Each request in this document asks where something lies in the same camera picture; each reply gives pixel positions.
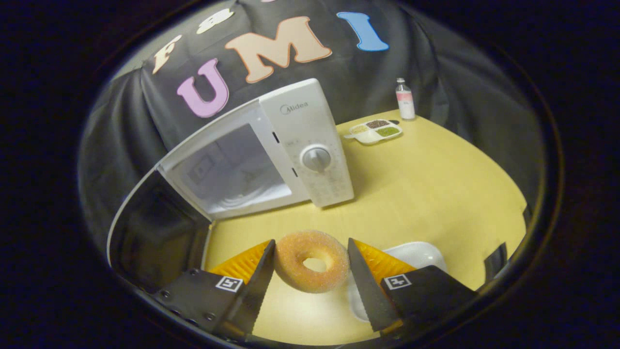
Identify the white divided dish with seeds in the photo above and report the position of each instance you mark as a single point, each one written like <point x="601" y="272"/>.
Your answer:
<point x="370" y="137"/>

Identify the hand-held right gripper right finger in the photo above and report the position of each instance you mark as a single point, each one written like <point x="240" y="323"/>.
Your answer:
<point x="370" y="291"/>

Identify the sugared doughnut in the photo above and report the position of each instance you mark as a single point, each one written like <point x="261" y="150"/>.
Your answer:
<point x="300" y="276"/>

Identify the small bottle with pink label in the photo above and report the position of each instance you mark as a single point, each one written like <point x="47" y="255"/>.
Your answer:
<point x="406" y="104"/>

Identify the white microwave oven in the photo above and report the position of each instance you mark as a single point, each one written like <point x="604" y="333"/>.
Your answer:
<point x="315" y="121"/>

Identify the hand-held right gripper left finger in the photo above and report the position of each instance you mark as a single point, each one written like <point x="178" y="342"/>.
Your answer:
<point x="259" y="291"/>

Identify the white rectangular plate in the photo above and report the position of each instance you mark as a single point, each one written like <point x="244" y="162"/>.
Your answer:
<point x="416" y="254"/>

